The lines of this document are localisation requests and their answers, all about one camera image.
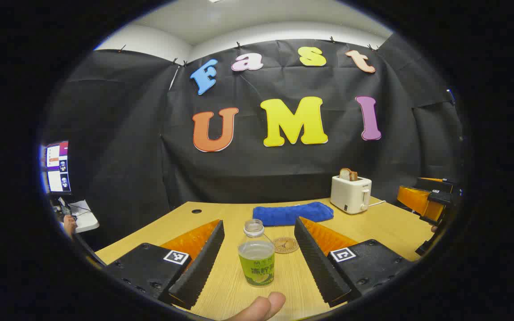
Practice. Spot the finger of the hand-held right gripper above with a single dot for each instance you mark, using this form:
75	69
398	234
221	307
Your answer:
435	180
417	200

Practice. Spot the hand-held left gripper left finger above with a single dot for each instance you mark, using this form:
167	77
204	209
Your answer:
203	263

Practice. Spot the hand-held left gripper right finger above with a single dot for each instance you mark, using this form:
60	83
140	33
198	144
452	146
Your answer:
317	263

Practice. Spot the round wooden coaster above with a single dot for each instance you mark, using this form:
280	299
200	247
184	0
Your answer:
285	245

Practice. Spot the green label water bottle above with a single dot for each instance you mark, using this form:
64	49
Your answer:
257	267

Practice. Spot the blue folded towel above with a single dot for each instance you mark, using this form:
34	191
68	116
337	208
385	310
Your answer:
290	214

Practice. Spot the white toaster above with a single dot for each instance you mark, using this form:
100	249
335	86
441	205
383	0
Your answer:
348	194

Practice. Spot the toasted bread slice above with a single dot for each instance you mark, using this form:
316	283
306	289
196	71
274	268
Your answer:
346	174

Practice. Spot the white side desk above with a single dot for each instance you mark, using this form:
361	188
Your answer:
83	218

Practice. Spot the computer monitor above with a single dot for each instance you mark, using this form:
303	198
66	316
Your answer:
58	165

